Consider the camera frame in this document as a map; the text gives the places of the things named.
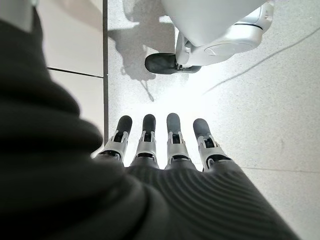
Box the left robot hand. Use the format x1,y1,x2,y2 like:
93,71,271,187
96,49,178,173
0,9,301,240

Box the white cabinet door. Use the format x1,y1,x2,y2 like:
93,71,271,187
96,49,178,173
32,0,105,77

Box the black robot foot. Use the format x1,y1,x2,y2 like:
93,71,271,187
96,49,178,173
144,52,202,75

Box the thin grey floor cable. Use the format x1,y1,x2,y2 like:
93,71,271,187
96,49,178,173
202,31,320,96

